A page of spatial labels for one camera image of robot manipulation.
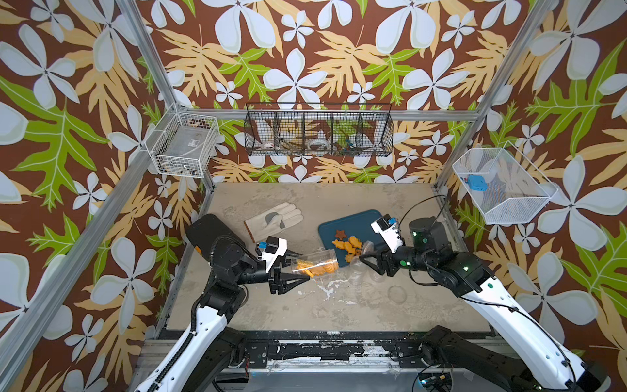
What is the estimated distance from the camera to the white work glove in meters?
1.05

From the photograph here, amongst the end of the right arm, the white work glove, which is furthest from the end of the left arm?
the white work glove

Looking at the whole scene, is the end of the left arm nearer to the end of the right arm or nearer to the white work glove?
the end of the right arm
